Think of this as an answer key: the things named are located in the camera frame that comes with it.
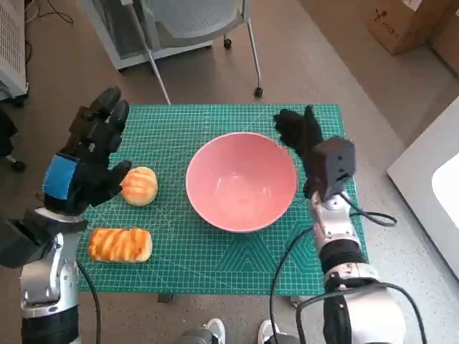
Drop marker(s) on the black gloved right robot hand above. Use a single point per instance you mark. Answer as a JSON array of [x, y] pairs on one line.
[[297, 130]]

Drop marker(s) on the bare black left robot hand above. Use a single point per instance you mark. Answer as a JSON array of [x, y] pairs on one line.
[[86, 168]]

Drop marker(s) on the round toy bread bun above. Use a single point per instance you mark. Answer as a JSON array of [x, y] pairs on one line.
[[140, 186]]

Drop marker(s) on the pink bowl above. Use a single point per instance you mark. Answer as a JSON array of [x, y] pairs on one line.
[[240, 186]]

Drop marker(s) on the rectangular toy bread loaf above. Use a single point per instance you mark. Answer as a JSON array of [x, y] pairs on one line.
[[120, 245]]

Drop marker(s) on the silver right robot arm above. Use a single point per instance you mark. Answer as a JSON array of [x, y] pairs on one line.
[[340, 251]]

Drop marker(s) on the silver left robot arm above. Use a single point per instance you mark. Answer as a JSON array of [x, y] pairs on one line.
[[46, 279]]

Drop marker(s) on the black chair base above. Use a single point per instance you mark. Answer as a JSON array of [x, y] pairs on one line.
[[7, 129]]

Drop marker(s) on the white table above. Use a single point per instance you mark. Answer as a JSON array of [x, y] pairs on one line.
[[416, 200]]

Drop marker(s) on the white glass-sided cabinet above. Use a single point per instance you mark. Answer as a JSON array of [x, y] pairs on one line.
[[107, 32]]

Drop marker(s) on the printed cardboard box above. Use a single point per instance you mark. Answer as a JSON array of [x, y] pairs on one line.
[[398, 25]]

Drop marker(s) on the white perforated cabinet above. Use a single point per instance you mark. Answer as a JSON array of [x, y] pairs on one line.
[[10, 39]]

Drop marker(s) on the green cutting mat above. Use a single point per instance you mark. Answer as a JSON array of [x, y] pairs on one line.
[[201, 265]]

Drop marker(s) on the grey mesh chair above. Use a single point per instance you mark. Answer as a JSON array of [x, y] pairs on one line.
[[193, 18]]

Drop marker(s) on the plain cardboard box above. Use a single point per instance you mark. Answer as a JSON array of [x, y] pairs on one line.
[[448, 53]]

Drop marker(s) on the white shoe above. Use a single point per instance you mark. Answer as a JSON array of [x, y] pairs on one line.
[[215, 328], [268, 328]]

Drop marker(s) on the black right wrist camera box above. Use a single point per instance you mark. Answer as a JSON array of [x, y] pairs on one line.
[[335, 161]]

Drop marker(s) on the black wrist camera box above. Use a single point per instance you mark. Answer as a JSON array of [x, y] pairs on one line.
[[25, 240], [335, 161]]

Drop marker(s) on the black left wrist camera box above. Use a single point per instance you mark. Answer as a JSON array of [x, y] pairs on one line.
[[25, 240]]

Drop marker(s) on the metal table bracket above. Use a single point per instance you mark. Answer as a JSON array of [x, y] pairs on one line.
[[296, 302]]

